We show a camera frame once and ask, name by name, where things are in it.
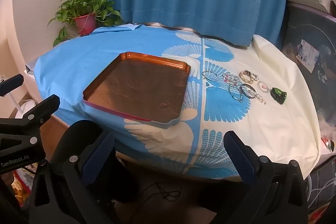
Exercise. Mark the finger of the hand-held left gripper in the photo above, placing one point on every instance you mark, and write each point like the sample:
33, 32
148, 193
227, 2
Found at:
11, 83
39, 111

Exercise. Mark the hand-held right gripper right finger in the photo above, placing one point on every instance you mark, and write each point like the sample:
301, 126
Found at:
239, 158

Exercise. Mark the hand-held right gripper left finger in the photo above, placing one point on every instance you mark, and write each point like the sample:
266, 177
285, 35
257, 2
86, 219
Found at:
97, 158

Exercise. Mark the pearl strand clip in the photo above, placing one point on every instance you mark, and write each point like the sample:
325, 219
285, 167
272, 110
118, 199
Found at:
261, 100

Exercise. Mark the metal bangle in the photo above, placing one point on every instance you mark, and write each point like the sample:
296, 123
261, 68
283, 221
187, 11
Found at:
244, 87

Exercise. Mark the green wrist watch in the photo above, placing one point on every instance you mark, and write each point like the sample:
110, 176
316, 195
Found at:
278, 95

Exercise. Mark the copper metal tray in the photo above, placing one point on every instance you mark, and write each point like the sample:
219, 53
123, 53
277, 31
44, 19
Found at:
136, 90

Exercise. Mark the white round appliance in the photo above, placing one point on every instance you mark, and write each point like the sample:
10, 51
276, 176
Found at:
25, 109

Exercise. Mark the blue and cream printed cloth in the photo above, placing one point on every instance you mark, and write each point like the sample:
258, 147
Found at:
73, 74

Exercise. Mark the green plant in red pot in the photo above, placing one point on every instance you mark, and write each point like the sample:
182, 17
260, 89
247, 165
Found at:
85, 23

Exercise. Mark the clear storage bin purple lid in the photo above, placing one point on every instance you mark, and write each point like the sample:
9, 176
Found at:
302, 29

